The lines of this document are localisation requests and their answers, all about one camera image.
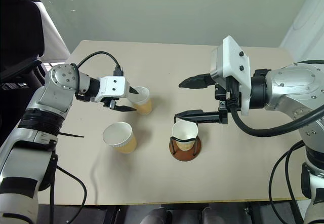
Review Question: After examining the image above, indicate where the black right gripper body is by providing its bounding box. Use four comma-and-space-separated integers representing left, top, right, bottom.
214, 76, 241, 125

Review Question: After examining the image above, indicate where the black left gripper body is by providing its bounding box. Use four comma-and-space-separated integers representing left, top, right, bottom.
102, 96, 120, 109

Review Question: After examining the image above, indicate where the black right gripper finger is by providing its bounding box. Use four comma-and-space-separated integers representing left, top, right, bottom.
178, 73, 216, 90
176, 109, 220, 125

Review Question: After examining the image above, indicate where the ribbed tan paper cup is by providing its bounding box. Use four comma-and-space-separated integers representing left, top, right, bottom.
130, 86, 153, 115
102, 121, 138, 155
171, 121, 199, 152

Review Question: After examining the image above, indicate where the dark rounded shape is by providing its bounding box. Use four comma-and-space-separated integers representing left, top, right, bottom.
141, 207, 173, 224

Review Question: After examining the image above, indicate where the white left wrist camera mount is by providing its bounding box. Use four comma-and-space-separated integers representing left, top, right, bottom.
97, 76, 130, 103

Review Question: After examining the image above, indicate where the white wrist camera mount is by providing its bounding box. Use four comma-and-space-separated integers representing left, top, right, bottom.
210, 35, 253, 115
97, 76, 130, 103

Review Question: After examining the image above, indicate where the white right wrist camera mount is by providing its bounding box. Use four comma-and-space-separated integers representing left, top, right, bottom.
210, 35, 253, 115

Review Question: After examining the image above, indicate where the wire cup holder brown base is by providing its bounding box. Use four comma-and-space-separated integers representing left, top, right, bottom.
169, 112, 203, 163

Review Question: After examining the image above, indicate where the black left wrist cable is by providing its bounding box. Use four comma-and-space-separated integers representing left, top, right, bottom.
75, 51, 126, 78

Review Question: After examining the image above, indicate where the thick black right wrist cable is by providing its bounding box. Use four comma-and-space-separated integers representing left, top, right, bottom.
229, 104, 324, 137

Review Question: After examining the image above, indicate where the black cable tie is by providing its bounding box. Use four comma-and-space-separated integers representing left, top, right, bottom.
58, 132, 85, 139

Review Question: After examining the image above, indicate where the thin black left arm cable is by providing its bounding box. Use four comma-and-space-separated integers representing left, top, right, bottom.
49, 153, 88, 224

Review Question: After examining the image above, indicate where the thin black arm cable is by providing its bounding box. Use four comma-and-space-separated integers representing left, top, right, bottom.
49, 153, 88, 224
268, 139, 305, 224

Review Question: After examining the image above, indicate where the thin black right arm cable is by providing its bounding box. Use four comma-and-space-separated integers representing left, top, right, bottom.
268, 139, 305, 224

